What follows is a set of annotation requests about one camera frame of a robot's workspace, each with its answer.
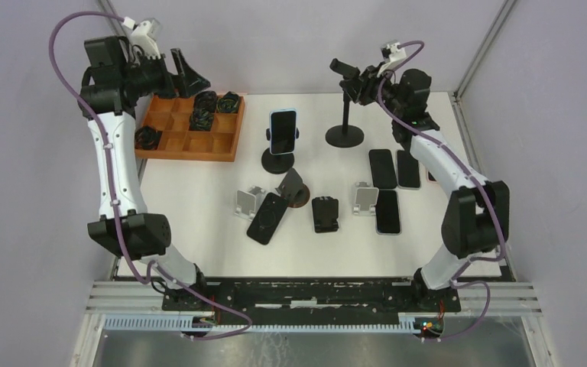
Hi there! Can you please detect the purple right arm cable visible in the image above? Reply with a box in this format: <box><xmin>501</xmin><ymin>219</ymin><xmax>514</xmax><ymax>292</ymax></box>
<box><xmin>375</xmin><ymin>40</ymin><xmax>508</xmax><ymax>343</ymax></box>

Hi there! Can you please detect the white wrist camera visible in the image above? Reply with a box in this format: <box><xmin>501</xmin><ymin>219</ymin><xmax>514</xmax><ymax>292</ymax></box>
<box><xmin>378</xmin><ymin>41</ymin><xmax>407</xmax><ymax>76</ymax></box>
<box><xmin>122</xmin><ymin>17</ymin><xmax>162</xmax><ymax>59</ymax></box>

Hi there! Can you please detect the blue case smartphone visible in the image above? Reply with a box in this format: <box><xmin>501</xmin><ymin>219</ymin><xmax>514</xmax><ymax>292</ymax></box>
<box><xmin>268</xmin><ymin>109</ymin><xmax>299</xmax><ymax>155</ymax></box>

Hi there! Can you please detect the round wooden base stand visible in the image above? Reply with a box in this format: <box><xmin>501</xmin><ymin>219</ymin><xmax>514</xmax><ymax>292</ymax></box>
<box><xmin>275</xmin><ymin>168</ymin><xmax>310</xmax><ymax>209</ymax></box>

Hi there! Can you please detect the black folding phone stand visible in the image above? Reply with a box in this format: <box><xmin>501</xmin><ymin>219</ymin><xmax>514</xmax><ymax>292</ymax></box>
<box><xmin>312</xmin><ymin>196</ymin><xmax>339</xmax><ymax>233</ymax></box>

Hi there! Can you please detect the black cable bundle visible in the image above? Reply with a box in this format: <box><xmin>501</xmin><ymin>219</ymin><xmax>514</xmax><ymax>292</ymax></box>
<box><xmin>189</xmin><ymin>111</ymin><xmax>218</xmax><ymax>132</ymax></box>
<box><xmin>193</xmin><ymin>90</ymin><xmax>219</xmax><ymax>113</ymax></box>
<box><xmin>216</xmin><ymin>91</ymin><xmax>242</xmax><ymax>115</ymax></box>

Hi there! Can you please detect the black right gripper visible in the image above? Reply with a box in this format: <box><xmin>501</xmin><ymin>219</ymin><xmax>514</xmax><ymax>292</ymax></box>
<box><xmin>340</xmin><ymin>61</ymin><xmax>406</xmax><ymax>119</ymax></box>

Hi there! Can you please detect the orange wooden organizer tray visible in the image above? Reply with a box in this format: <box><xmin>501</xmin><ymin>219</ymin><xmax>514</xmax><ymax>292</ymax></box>
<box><xmin>135</xmin><ymin>95</ymin><xmax>245</xmax><ymax>162</ymax></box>

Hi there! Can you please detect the silver edge smartphone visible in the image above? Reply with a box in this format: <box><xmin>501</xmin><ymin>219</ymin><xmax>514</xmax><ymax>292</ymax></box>
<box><xmin>375</xmin><ymin>190</ymin><xmax>402</xmax><ymax>235</ymax></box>

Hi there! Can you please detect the silver stand left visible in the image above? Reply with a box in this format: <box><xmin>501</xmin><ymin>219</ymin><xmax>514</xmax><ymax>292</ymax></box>
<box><xmin>234</xmin><ymin>186</ymin><xmax>267</xmax><ymax>221</ymax></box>

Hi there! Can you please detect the black cable bundle corner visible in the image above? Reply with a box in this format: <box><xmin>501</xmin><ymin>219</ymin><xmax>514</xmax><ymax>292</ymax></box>
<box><xmin>134</xmin><ymin>126</ymin><xmax>163</xmax><ymax>151</ymax></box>

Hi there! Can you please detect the black cable bundle left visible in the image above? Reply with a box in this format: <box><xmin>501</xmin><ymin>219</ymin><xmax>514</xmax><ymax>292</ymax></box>
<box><xmin>193</xmin><ymin>90</ymin><xmax>219</xmax><ymax>113</ymax></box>

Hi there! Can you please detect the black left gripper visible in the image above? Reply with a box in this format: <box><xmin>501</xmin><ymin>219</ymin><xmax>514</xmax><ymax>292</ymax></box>
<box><xmin>122</xmin><ymin>48</ymin><xmax>211</xmax><ymax>100</ymax></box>

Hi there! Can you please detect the pink case smartphone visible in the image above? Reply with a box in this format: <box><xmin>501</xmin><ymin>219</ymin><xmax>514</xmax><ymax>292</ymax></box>
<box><xmin>427</xmin><ymin>171</ymin><xmax>437</xmax><ymax>183</ymax></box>

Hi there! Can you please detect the white slotted cable duct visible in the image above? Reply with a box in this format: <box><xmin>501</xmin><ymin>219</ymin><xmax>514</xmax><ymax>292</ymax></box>
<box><xmin>104</xmin><ymin>314</ymin><xmax>436</xmax><ymax>336</ymax></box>

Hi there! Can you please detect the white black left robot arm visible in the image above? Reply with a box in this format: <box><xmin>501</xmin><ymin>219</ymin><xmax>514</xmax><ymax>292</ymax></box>
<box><xmin>78</xmin><ymin>36</ymin><xmax>210</xmax><ymax>312</ymax></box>

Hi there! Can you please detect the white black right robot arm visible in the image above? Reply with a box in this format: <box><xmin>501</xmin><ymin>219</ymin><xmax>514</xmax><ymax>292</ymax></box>
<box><xmin>339</xmin><ymin>64</ymin><xmax>510</xmax><ymax>312</ymax></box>

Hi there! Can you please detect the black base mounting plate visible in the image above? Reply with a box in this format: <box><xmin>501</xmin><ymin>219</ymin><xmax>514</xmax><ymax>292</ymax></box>
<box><xmin>162</xmin><ymin>277</ymin><xmax>462</xmax><ymax>327</ymax></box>

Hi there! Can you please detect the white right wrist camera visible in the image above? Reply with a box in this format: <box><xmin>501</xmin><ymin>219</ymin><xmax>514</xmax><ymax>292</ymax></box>
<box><xmin>378</xmin><ymin>41</ymin><xmax>407</xmax><ymax>76</ymax></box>

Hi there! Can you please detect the silver metal phone stand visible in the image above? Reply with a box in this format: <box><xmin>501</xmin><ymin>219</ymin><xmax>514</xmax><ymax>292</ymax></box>
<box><xmin>352</xmin><ymin>181</ymin><xmax>379</xmax><ymax>216</ymax></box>

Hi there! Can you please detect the black round clamp stand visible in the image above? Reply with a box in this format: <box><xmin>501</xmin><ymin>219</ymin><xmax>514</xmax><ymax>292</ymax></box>
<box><xmin>261</xmin><ymin>147</ymin><xmax>295</xmax><ymax>174</ymax></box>

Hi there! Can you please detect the black cable bundle lower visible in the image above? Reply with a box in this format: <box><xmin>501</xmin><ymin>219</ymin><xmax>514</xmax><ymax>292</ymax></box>
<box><xmin>189</xmin><ymin>111</ymin><xmax>218</xmax><ymax>132</ymax></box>

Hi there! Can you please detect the black round tall stand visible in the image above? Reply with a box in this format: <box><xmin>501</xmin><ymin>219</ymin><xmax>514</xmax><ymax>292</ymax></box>
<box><xmin>325</xmin><ymin>58</ymin><xmax>365</xmax><ymax>148</ymax></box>

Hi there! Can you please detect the black cable bundle right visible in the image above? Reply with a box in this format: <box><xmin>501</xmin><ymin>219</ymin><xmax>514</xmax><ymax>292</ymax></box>
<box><xmin>216</xmin><ymin>91</ymin><xmax>242</xmax><ymax>115</ymax></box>

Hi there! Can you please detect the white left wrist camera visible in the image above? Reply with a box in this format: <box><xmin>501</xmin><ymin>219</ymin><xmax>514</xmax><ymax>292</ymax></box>
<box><xmin>122</xmin><ymin>17</ymin><xmax>162</xmax><ymax>59</ymax></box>

